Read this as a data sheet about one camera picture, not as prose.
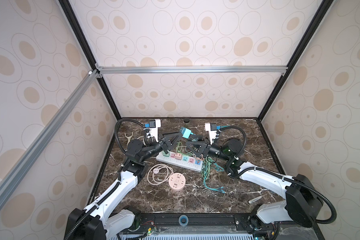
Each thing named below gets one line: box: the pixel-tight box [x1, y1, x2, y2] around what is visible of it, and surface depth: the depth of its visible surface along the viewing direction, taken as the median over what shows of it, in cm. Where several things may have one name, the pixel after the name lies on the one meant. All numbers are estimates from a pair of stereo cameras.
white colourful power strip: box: [156, 151, 204, 172], surface depth 94 cm
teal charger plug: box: [180, 126, 194, 139], surface depth 65 cm
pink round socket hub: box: [168, 172, 186, 191], surface depth 87 cm
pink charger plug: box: [174, 152, 182, 160], surface depth 93 cm
